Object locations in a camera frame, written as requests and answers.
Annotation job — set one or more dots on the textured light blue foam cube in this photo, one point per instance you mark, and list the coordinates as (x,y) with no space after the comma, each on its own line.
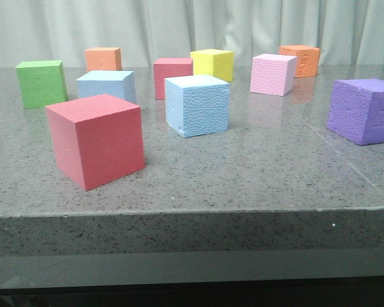
(197,104)

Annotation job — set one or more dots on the smooth light blue foam cube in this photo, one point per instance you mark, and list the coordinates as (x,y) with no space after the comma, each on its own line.
(120,84)

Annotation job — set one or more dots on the small red foam cube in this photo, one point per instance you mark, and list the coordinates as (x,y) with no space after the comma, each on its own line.
(169,67)

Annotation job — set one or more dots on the yellow foam cube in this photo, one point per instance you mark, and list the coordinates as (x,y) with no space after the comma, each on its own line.
(214,62)

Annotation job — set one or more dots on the large red foam cube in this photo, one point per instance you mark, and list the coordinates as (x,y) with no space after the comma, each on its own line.
(96,139)

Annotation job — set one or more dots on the light pink foam cube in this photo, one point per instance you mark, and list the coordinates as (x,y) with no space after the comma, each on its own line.
(272,74)

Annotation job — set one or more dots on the left orange foam cube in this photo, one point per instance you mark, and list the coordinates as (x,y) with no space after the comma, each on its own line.
(103,58)

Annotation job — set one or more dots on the orange foam cube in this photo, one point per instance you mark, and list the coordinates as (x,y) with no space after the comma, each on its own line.
(307,59)
(103,58)

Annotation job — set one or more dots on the right orange foam cube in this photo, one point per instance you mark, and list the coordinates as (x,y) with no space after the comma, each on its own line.
(307,59)

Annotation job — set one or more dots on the green foam cube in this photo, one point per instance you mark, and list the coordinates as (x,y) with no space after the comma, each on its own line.
(41,83)

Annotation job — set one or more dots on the purple foam cube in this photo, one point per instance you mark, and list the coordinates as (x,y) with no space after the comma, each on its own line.
(357,110)

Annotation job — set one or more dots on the grey-green curtain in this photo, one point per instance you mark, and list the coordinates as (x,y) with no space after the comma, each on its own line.
(347,32)

